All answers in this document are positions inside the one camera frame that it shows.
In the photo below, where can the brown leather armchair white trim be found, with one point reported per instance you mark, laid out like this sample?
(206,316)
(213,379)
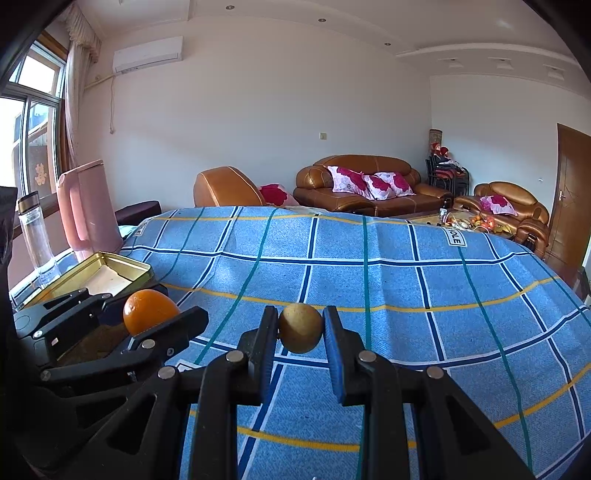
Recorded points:
(226,187)

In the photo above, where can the small yellow round fruit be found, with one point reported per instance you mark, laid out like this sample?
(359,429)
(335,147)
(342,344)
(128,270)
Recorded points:
(300,327)

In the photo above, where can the clear glass bottle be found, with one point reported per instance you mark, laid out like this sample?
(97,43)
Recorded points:
(37,240)

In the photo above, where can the white red floral pillow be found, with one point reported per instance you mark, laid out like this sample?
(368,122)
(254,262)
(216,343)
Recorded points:
(346,180)
(497,205)
(388,185)

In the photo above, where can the stacked black chairs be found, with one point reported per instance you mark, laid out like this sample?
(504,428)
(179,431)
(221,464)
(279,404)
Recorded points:
(448,177)

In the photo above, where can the small orange mandarin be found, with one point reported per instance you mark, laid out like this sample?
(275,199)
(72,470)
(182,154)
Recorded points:
(147,311)

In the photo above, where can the cluttered coffee table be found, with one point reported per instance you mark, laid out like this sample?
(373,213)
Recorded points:
(461,221)

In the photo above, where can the pink electric kettle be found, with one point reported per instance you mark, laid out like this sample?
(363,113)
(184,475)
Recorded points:
(94,207)

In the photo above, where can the brown wooden door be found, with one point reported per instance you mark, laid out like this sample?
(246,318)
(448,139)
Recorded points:
(572,198)

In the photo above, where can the dark maroon stool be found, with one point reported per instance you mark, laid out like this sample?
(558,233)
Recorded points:
(138,211)

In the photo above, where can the brown leather sofa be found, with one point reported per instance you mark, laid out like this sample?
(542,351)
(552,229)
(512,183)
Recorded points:
(314,182)

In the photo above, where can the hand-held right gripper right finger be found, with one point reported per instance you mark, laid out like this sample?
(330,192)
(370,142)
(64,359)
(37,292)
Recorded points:
(334,364)

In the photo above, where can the gold rectangular tin box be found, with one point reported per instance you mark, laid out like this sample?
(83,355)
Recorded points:
(106,277)

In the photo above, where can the window with metal frame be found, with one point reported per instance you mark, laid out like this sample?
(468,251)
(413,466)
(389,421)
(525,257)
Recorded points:
(32,129)

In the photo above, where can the brown leather tufted armchair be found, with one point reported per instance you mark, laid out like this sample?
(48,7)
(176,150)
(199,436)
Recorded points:
(531,221)

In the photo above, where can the pale pink curtain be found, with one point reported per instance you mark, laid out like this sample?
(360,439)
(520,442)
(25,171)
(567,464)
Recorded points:
(78,92)

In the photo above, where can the patterned rolled mat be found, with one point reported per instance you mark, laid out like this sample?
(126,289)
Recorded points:
(436,141)

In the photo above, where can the white air conditioner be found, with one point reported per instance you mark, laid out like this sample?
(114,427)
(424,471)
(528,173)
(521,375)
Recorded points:
(147,54)

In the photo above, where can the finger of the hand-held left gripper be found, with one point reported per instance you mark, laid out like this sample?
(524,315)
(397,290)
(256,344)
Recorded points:
(161,341)
(69,314)

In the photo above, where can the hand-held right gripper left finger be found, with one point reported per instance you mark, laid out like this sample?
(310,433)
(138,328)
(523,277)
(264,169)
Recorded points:
(258,369)

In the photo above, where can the blue plaid cloth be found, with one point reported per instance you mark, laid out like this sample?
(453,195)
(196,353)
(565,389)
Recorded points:
(392,286)

